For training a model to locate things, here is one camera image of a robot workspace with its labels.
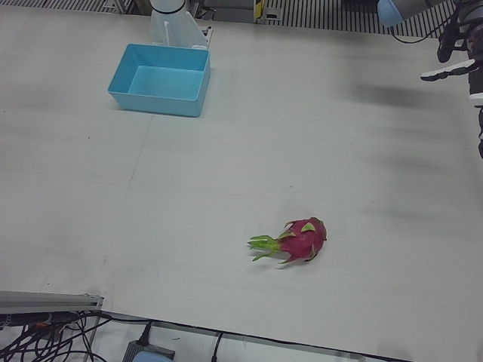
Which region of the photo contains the pink green dragon fruit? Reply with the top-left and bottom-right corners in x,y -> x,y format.
247,216 -> 328,265

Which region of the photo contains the thin black cable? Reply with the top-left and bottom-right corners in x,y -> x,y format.
212,331 -> 224,362

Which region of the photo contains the grey ribbed adapter box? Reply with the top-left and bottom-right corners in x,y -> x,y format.
121,339 -> 177,362

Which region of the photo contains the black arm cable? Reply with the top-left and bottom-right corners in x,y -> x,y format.
389,7 -> 461,44

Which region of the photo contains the light blue plastic bin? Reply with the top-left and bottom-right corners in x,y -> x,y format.
107,43 -> 211,118

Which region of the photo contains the black plug cable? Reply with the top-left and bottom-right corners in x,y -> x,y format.
139,320 -> 154,346

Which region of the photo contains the white column stand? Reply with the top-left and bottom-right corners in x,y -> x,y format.
148,0 -> 214,50

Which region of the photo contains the black cable tangle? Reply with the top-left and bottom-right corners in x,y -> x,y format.
0,308 -> 114,362

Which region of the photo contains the aluminium profile rail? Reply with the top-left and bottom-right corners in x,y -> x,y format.
0,290 -> 105,316

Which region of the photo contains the black power strip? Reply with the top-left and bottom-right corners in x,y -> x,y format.
0,311 -> 78,330

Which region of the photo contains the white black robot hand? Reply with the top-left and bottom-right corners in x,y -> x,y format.
420,0 -> 483,159

